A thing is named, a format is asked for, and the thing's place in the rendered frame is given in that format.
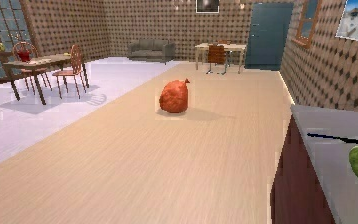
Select dark brown dining table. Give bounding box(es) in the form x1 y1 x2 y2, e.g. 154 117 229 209
2 53 90 106

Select red kettle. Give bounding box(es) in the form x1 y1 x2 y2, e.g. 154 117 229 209
16 48 32 63

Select dark teal room door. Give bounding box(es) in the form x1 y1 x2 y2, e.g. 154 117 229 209
244 2 295 71

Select large paned window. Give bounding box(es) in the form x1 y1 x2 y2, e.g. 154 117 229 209
0 0 39 87

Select pale flat plate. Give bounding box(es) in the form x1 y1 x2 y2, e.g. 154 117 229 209
28 58 52 65

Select red-brown round-back chair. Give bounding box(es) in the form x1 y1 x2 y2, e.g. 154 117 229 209
51 44 88 100
12 41 53 92

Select brown office chair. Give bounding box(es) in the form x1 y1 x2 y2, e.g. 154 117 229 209
205 44 229 76

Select small wood-framed window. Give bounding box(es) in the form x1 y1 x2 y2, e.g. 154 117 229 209
292 0 324 50

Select orange tied sack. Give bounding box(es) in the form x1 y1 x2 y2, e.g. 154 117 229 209
158 78 191 114

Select grey sofa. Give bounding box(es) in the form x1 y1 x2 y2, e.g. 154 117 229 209
127 38 176 65

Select pale wooden desk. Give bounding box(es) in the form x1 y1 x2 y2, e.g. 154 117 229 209
194 42 248 75

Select framed dark picture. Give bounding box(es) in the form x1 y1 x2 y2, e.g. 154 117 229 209
195 0 220 14

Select dark red grey-topped counter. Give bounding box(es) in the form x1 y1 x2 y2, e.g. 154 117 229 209
270 104 358 224

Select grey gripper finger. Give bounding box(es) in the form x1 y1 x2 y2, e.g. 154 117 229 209
306 132 358 146

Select framed snowy landscape picture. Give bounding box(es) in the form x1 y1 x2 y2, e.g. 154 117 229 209
335 0 358 43

